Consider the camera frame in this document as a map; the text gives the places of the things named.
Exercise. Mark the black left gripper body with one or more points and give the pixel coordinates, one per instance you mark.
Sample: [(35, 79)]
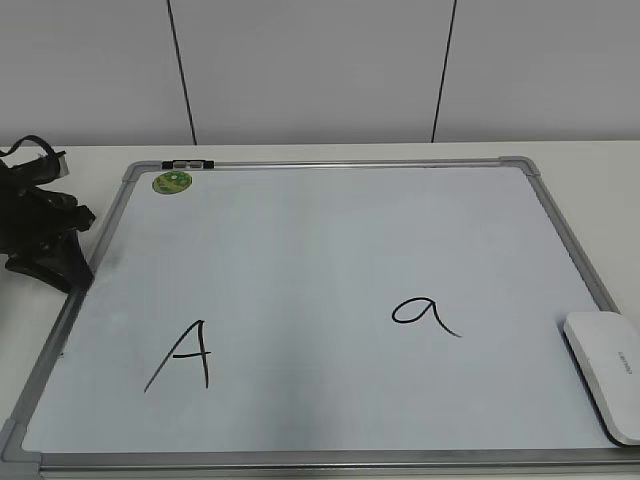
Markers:
[(31, 214)]

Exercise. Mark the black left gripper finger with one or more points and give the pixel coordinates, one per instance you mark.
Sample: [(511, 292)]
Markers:
[(57, 261)]

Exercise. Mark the white whiteboard eraser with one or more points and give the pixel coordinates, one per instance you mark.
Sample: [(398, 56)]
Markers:
[(606, 348)]

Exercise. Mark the green round magnet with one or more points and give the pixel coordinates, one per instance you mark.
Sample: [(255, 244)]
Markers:
[(172, 182)]

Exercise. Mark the white magnetic whiteboard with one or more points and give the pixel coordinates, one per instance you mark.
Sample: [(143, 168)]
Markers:
[(321, 317)]

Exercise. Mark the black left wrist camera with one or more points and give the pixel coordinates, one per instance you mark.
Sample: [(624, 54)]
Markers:
[(45, 169)]

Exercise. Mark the black grey frame clip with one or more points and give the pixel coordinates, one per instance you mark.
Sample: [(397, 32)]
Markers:
[(188, 164)]

